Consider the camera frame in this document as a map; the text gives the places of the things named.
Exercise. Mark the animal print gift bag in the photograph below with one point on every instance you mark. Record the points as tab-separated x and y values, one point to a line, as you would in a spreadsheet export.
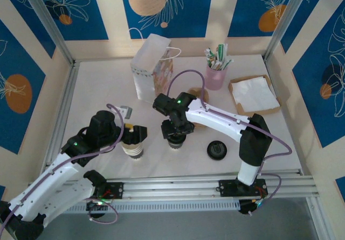
147	70

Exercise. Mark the white wrapped straw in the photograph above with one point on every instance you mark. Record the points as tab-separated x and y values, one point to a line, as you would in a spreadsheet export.
227	62
208	53

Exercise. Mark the controller board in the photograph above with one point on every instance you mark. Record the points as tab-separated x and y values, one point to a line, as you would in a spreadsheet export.
97	205
250	207

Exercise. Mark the black lid stack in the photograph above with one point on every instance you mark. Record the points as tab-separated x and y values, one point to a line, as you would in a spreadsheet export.
217	150

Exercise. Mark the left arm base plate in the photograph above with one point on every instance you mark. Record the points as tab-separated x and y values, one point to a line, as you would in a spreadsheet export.
116	190

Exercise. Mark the black plastic cup lid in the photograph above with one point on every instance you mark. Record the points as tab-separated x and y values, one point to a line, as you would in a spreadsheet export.
176	142

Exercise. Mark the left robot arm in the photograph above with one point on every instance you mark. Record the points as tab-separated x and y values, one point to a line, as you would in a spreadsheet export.
40	191

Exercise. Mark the right controller board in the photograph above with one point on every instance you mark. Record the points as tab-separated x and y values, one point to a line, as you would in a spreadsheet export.
250	207

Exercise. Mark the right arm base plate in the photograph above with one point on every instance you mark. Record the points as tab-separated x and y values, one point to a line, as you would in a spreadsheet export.
227	187

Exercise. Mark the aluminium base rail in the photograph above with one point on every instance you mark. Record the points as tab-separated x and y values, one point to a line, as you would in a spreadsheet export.
167	188

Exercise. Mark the wooden stirrer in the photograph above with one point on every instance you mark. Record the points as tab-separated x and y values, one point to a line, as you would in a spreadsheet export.
211	62

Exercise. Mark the left controller board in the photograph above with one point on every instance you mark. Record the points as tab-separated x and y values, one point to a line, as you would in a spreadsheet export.
97	205

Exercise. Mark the brown cardboard tray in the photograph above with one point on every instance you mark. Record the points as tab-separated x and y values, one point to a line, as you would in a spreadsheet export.
266	110

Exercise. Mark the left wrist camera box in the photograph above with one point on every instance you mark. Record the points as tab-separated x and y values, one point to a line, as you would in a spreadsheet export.
126	112

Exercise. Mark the aluminium frame post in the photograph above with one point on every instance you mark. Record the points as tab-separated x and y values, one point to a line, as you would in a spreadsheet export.
48	16
285	21

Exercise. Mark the black paper coffee cup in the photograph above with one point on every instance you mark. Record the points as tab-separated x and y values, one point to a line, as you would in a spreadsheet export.
176	147

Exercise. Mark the paper cup stack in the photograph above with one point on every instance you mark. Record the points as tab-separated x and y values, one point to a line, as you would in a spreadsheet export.
132	149

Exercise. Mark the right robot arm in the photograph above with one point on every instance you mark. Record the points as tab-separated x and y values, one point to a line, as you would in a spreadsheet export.
215	118

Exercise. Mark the pulp cup carrier stack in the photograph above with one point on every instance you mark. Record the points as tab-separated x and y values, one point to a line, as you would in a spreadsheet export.
198	91

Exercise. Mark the pink metal cup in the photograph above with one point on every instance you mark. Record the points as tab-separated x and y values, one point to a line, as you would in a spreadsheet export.
215	79

